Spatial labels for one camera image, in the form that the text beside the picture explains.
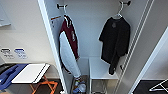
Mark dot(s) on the maroon and white jacket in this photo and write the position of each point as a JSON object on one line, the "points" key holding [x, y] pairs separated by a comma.
{"points": [[68, 50]]}

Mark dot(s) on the white wardrobe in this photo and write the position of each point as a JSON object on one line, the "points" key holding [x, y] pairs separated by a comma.
{"points": [[90, 30]]}

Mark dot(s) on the white inner shelf unit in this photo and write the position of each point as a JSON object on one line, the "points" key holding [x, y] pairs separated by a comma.
{"points": [[100, 68]]}

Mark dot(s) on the black t-shirt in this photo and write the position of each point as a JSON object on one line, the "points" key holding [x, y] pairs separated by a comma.
{"points": [[115, 40]]}

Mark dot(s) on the multicolour striped item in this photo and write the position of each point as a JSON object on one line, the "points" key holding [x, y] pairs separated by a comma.
{"points": [[77, 81]]}

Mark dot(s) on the grey clothes hanger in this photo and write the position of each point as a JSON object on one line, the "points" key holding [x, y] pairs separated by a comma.
{"points": [[65, 12]]}

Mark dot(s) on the orange clothes hanger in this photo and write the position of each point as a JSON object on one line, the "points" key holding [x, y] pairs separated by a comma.
{"points": [[56, 17]]}

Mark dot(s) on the orange folding stand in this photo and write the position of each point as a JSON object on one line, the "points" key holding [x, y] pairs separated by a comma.
{"points": [[47, 87]]}

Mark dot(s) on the white folding table top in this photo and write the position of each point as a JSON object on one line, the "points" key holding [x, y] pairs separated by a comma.
{"points": [[30, 73]]}

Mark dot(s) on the grey wall box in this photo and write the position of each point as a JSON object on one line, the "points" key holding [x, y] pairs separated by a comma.
{"points": [[4, 18]]}

